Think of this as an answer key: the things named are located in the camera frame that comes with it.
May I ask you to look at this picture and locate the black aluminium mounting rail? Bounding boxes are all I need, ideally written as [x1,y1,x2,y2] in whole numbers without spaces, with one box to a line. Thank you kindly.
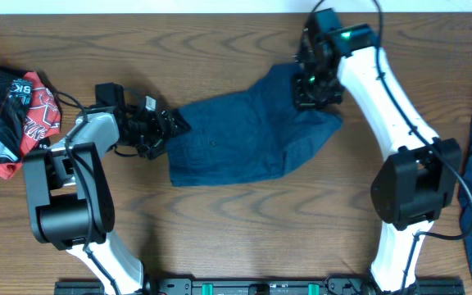
[54,278,465,295]

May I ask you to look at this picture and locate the dark blue shorts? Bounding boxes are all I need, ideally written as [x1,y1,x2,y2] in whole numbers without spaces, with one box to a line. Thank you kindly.
[166,63,343,187]

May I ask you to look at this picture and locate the green rail clamp left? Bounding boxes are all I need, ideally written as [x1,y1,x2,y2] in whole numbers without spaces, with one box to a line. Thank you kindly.
[202,284,214,295]

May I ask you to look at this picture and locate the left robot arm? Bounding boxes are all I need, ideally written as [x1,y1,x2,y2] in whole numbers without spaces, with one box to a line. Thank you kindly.
[23,83,191,294]

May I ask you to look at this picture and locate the black red clothes pile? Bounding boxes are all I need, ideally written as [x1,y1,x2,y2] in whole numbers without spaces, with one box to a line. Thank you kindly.
[0,66,62,179]

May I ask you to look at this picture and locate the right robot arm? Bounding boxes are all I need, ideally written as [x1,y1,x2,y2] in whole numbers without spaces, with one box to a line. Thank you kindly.
[293,9,464,294]

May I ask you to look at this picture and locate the green rail clamp right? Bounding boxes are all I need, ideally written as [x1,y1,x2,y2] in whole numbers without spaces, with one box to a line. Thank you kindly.
[307,284,320,295]

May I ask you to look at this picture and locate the green rail clamp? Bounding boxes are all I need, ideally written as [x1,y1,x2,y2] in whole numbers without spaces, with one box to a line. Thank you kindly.
[202,284,214,295]
[307,284,320,295]

